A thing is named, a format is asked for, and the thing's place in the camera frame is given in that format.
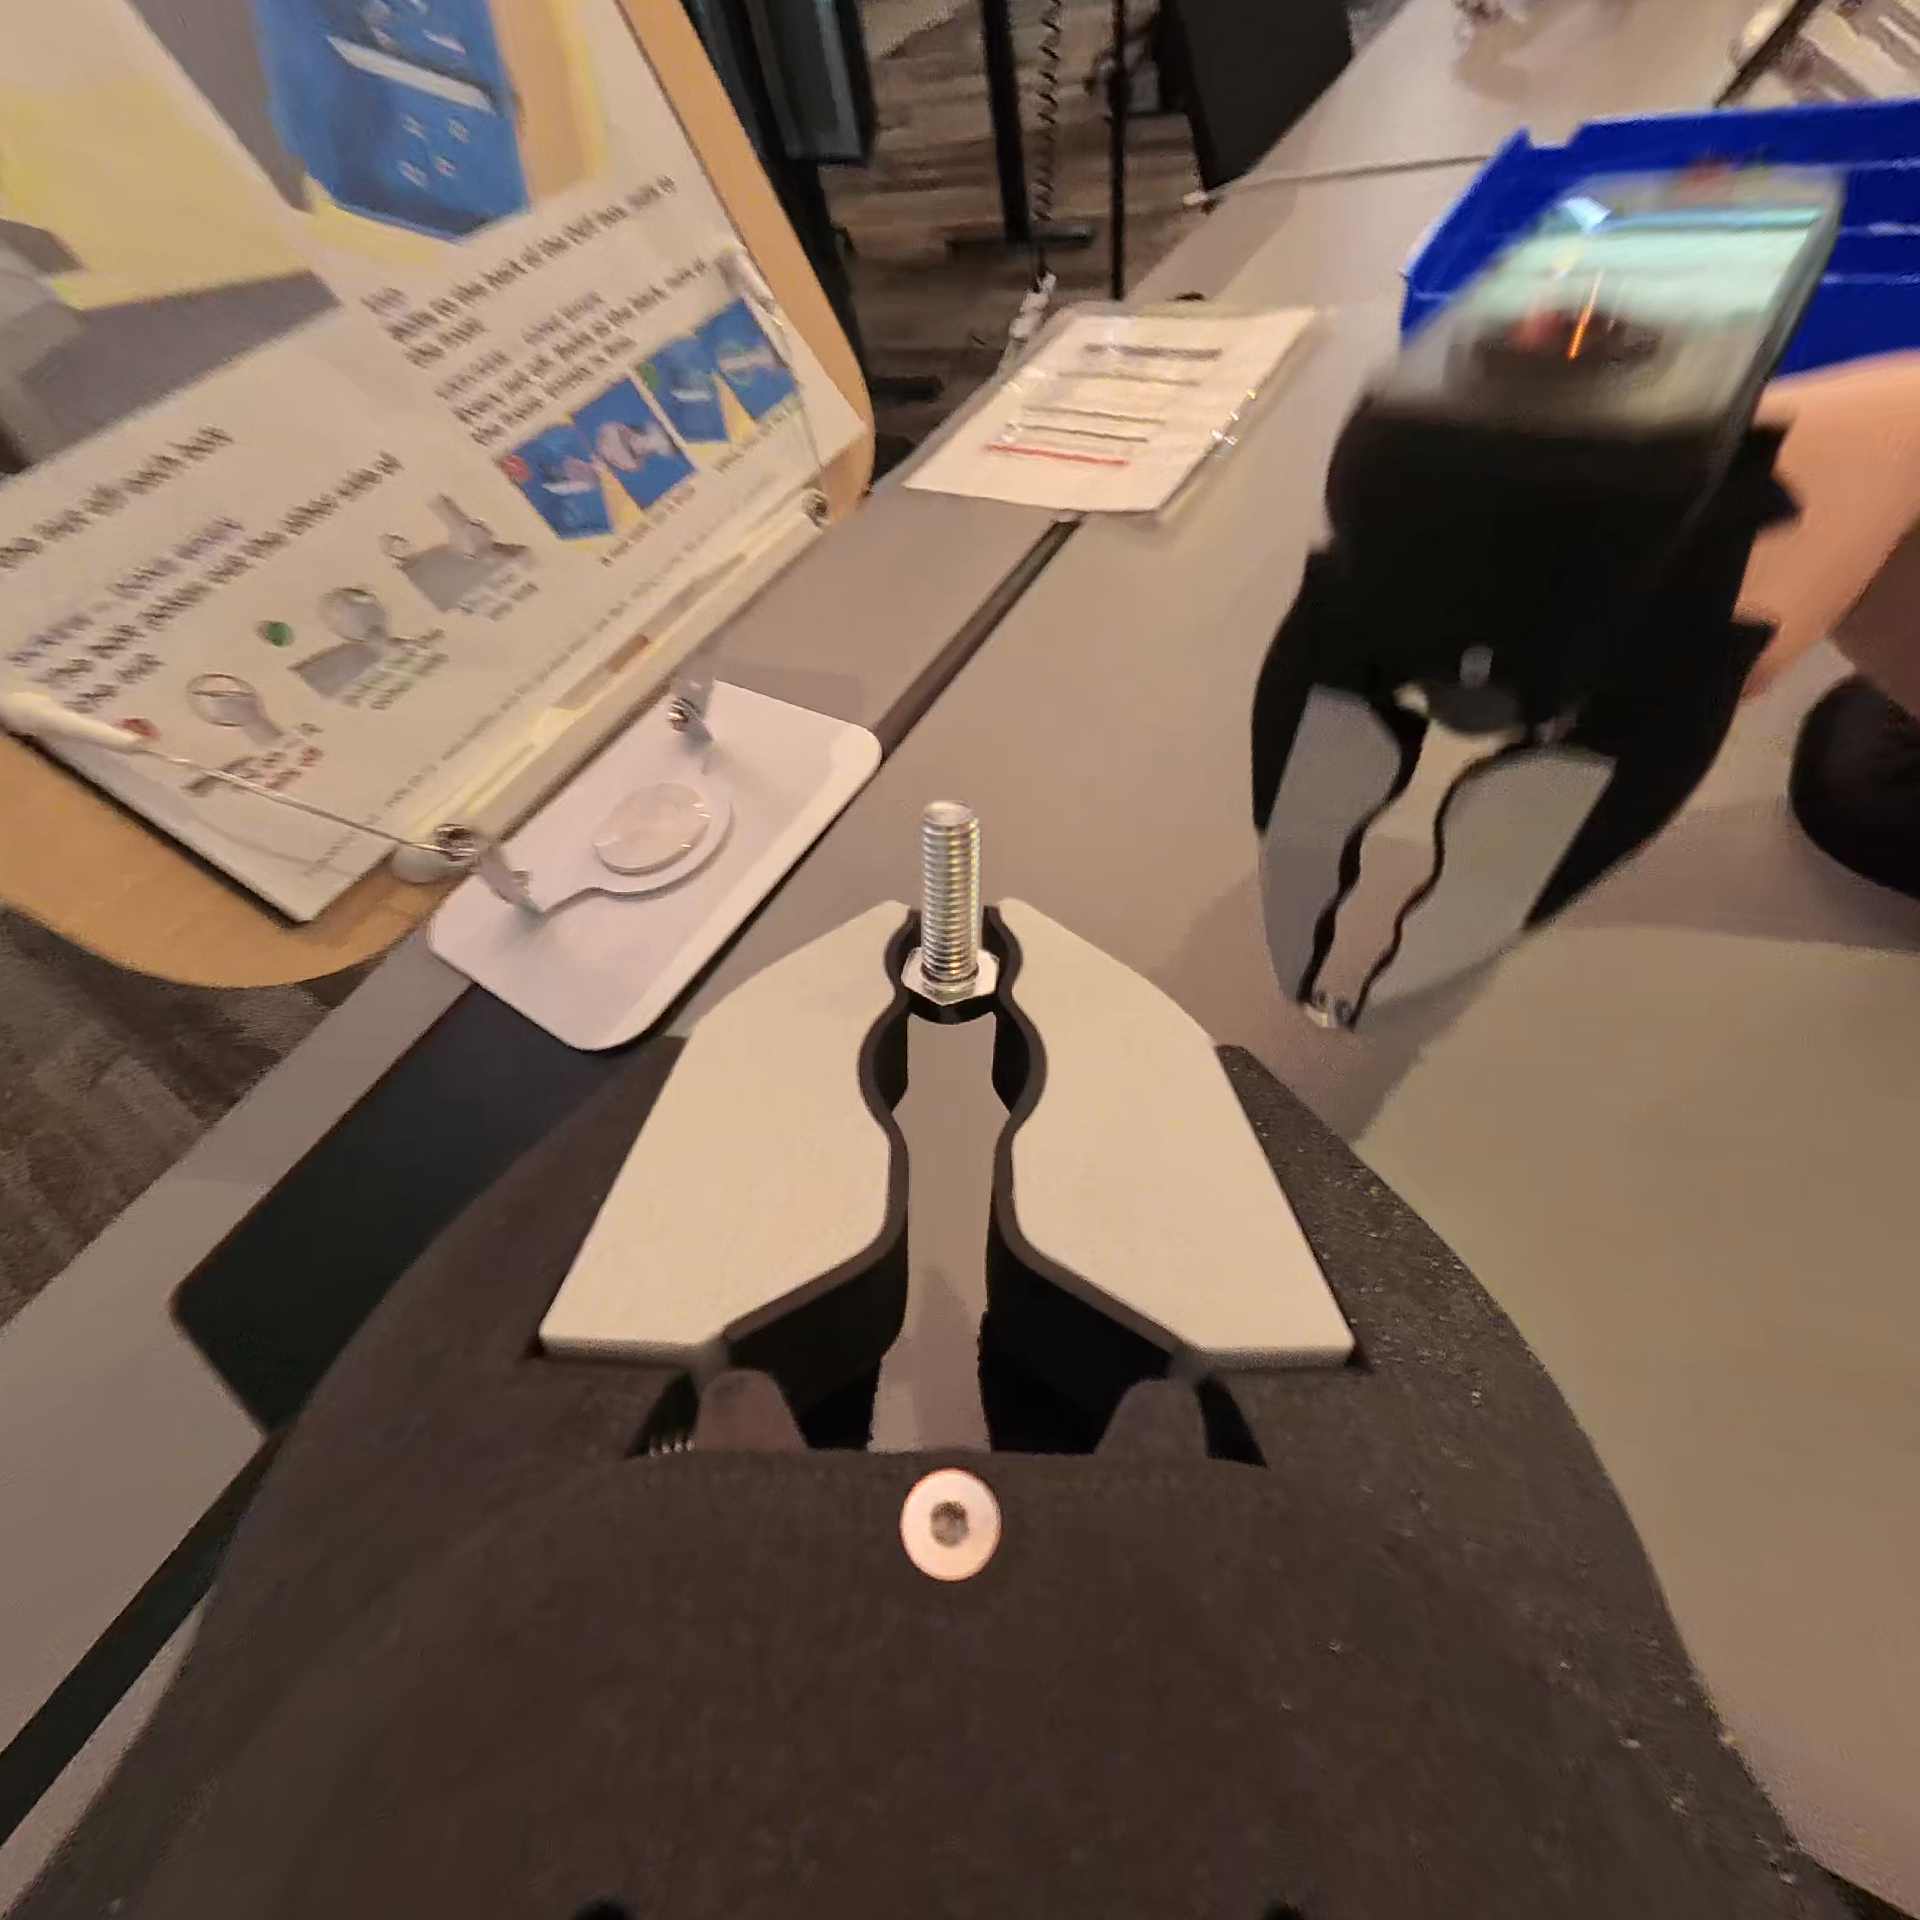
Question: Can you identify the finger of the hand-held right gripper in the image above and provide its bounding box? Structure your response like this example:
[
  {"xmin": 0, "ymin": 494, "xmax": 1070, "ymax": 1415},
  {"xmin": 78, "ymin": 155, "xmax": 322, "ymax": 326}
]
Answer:
[
  {"xmin": 1264, "ymin": 688, "xmax": 1429, "ymax": 1027},
  {"xmin": 1349, "ymin": 752, "xmax": 1616, "ymax": 1032}
]

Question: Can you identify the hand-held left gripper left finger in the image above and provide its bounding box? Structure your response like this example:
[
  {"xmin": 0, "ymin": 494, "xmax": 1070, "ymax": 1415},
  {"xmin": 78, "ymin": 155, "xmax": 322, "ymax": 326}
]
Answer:
[{"xmin": 535, "ymin": 900, "xmax": 917, "ymax": 1454}]

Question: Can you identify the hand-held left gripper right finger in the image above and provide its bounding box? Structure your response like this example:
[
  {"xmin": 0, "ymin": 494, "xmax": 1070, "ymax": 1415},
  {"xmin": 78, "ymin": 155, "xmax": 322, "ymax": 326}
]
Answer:
[{"xmin": 980, "ymin": 898, "xmax": 1358, "ymax": 1454}]

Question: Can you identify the blue plastic bin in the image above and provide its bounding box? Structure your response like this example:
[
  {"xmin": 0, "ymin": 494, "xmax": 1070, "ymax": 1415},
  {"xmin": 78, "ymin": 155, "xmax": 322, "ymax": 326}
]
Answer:
[{"xmin": 1399, "ymin": 98, "xmax": 1920, "ymax": 376}]

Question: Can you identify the silver hex bolt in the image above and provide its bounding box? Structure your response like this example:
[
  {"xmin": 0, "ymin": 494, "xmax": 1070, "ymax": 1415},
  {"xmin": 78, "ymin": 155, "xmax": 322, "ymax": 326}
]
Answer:
[{"xmin": 902, "ymin": 799, "xmax": 1006, "ymax": 1023}]

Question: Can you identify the black elbow rest pad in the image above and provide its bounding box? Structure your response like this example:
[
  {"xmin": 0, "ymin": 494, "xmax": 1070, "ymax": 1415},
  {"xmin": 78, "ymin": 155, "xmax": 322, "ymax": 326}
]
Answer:
[{"xmin": 1790, "ymin": 679, "xmax": 1920, "ymax": 900}]

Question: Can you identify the person's right hand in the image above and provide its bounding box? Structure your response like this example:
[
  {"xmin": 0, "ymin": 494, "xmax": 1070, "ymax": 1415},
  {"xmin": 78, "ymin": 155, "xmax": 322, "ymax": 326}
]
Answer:
[{"xmin": 1741, "ymin": 360, "xmax": 1920, "ymax": 698}]

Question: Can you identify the white paper sheet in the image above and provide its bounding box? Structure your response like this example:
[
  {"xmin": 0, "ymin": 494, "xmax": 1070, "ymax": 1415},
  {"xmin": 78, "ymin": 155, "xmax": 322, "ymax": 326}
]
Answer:
[{"xmin": 903, "ymin": 302, "xmax": 1321, "ymax": 517}]

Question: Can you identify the wooden standing desk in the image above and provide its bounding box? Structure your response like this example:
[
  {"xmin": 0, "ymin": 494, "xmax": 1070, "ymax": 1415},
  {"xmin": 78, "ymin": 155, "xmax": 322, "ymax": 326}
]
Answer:
[{"xmin": 977, "ymin": 0, "xmax": 1104, "ymax": 258}]

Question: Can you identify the wooden document stand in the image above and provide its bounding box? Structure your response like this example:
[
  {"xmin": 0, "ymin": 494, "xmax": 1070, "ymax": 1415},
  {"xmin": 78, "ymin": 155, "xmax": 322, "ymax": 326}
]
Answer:
[{"xmin": 0, "ymin": 0, "xmax": 883, "ymax": 1051}]

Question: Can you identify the instruction board on stand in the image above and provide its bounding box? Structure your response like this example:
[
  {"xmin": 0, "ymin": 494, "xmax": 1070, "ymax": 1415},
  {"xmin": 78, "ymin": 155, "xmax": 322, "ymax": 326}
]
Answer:
[{"xmin": 0, "ymin": 0, "xmax": 842, "ymax": 923}]

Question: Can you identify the black metal rolling stand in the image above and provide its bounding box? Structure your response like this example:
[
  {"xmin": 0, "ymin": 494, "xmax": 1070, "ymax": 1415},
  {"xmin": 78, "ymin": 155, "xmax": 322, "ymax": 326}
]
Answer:
[{"xmin": 701, "ymin": 0, "xmax": 883, "ymax": 168}]

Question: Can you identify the black coiled cable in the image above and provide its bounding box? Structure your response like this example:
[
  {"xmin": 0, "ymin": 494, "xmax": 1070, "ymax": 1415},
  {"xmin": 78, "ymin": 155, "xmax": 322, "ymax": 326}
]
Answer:
[{"xmin": 1034, "ymin": 0, "xmax": 1070, "ymax": 211}]

